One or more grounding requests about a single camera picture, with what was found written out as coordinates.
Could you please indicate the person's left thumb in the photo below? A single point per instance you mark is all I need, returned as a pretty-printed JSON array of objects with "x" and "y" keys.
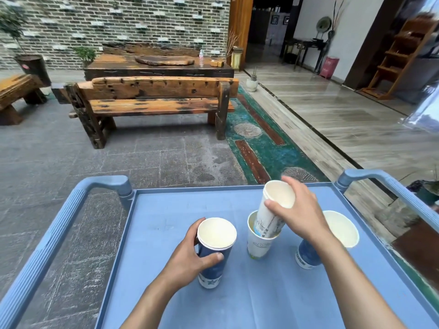
[{"x": 211, "y": 259}]

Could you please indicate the round green decor disc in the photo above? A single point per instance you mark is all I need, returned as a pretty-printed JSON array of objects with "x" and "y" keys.
[{"x": 323, "y": 25}]

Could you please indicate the green patterned rug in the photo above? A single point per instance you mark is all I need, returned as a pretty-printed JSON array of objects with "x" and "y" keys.
[{"x": 267, "y": 150}]

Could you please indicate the white paper cup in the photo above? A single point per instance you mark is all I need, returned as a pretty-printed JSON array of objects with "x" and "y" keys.
[
  {"x": 260, "y": 248},
  {"x": 278, "y": 193}
]

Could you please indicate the tall vase with branches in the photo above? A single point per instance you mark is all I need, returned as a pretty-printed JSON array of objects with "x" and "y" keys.
[{"x": 332, "y": 30}]

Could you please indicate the person's right hand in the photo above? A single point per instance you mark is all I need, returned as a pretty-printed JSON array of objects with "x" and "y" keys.
[{"x": 305, "y": 215}]

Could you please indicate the wooden floor lantern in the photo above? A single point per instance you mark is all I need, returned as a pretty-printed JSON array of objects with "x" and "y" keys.
[{"x": 237, "y": 58}]

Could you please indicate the dried branches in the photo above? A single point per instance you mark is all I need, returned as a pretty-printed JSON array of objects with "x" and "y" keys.
[{"x": 231, "y": 41}]

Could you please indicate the blue plastic cart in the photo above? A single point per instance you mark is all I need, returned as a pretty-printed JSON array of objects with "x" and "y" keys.
[{"x": 164, "y": 215}]

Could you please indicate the wooden door post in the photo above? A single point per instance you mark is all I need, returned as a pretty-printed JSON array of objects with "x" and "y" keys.
[{"x": 240, "y": 27}]

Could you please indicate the person's left forearm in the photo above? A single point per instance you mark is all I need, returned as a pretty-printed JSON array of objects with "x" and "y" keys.
[{"x": 151, "y": 304}]

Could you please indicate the small green potted plant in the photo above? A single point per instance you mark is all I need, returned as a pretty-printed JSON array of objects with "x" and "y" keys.
[{"x": 85, "y": 54}]

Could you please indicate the small wooden box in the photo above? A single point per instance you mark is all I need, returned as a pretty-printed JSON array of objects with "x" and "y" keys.
[{"x": 217, "y": 63}]

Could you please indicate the person's right thumb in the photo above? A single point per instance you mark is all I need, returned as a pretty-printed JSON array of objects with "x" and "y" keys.
[{"x": 277, "y": 207}]

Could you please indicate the pink bin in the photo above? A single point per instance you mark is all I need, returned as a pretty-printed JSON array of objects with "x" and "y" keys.
[{"x": 329, "y": 67}]

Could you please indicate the dark wooden table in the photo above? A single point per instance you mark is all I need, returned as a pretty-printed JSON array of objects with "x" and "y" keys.
[{"x": 113, "y": 66}]

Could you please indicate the wooden ladder shelf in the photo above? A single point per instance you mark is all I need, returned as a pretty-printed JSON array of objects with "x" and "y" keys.
[{"x": 399, "y": 54}]

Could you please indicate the person's right forearm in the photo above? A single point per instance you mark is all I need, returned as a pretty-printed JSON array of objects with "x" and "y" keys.
[{"x": 349, "y": 280}]

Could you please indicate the person's left hand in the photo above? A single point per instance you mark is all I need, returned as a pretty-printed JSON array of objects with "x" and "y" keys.
[{"x": 181, "y": 263}]

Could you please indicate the potted tree in dark barrel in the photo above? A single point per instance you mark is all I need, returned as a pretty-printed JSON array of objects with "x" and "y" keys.
[{"x": 32, "y": 66}]

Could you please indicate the blue paper cup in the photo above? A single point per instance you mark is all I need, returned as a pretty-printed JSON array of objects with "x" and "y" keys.
[
  {"x": 343, "y": 229},
  {"x": 216, "y": 236}
]

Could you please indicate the rustic wooden bench with backrest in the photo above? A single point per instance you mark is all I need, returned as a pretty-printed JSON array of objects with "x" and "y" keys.
[{"x": 154, "y": 106}]

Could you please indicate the small white vase with plant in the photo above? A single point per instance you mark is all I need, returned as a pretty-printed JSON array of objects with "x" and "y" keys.
[{"x": 252, "y": 83}]

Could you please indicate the dark side table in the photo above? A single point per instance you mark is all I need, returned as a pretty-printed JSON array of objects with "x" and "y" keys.
[{"x": 305, "y": 44}]

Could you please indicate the wooden slab tray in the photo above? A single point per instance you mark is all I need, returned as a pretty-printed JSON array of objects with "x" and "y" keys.
[{"x": 164, "y": 60}]

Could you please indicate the clear water bottle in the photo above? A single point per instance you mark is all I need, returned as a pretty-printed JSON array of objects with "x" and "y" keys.
[{"x": 201, "y": 59}]

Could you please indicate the low wooden log bench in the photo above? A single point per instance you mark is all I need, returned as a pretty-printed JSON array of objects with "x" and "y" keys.
[{"x": 17, "y": 90}]

